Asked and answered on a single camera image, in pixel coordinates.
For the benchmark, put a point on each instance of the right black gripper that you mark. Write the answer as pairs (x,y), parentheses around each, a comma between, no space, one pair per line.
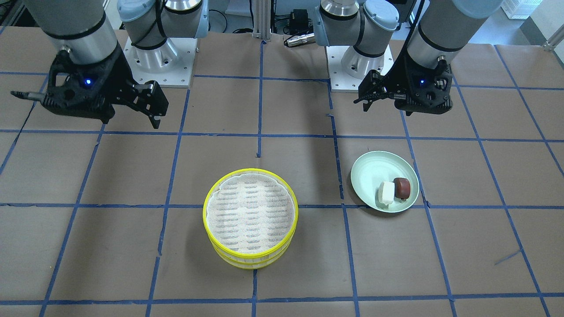
(115,75)

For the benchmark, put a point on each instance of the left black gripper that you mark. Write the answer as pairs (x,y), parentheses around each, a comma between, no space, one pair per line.
(402,78)

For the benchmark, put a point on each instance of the white steamed bun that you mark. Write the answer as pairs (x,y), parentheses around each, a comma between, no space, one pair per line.
(386,193)

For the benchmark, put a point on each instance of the yellow steamer layer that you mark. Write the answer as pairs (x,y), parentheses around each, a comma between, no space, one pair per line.
(250,214)
(252,263)

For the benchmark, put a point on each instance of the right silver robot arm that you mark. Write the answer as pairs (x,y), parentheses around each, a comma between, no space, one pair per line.
(83,27)

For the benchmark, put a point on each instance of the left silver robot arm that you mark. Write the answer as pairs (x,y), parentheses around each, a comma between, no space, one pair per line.
(421,77)

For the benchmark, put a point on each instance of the light green plate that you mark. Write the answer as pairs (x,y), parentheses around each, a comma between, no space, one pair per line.
(373,168)

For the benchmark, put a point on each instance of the brown steamed bun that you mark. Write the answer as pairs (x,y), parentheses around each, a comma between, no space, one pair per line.
(402,188)

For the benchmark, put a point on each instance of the silver connector plug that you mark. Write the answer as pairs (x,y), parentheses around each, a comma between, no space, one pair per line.
(299,40)

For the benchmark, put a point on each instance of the black power adapter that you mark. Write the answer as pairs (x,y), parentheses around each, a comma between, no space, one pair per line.
(298,19)

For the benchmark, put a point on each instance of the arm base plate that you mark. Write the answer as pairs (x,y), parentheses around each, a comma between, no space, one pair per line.
(171,65)
(347,68)

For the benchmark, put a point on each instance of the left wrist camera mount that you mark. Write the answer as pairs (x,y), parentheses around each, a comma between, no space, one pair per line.
(429,99)

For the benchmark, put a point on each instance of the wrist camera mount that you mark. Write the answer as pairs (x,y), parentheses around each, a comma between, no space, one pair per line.
(429,99)
(74,90)

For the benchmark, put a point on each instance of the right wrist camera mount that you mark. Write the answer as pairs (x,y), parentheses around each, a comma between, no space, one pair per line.
(74,90)

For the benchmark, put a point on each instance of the aluminium frame post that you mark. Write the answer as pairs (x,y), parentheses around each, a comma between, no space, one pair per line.
(262,17)

